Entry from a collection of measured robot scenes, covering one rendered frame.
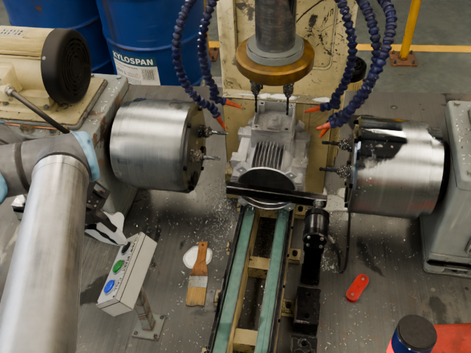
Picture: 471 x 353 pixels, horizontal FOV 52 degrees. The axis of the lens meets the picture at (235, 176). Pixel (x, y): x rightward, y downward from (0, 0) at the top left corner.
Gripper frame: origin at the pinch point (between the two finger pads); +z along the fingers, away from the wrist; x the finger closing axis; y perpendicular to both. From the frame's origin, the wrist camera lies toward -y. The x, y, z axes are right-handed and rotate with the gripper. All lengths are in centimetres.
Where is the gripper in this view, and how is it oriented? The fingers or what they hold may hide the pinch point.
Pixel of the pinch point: (120, 244)
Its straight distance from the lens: 110.4
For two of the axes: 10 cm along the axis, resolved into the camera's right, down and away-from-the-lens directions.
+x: -7.2, 3.6, 5.9
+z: 6.6, 6.0, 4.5
